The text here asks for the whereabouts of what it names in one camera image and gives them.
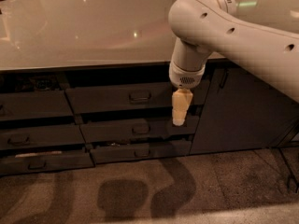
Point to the grey counter cabinet frame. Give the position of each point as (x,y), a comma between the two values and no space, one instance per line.
(63,79)

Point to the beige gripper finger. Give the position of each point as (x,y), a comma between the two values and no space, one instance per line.
(181,101)

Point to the dark grey cabinet door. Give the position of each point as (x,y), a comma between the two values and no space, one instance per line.
(242,112)

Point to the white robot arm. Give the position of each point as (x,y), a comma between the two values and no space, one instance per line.
(203,27)

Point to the dark grey drawer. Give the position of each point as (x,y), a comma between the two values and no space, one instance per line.
(33,105)
(45,163)
(143,151)
(126,129)
(43,136)
(120,97)

